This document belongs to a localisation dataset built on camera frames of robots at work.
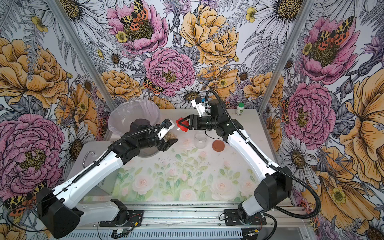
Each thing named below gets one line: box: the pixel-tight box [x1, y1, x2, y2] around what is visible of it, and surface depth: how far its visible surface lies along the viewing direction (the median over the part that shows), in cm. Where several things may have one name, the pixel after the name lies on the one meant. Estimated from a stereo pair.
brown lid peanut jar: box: [193, 130, 208, 149], surface depth 99 cm
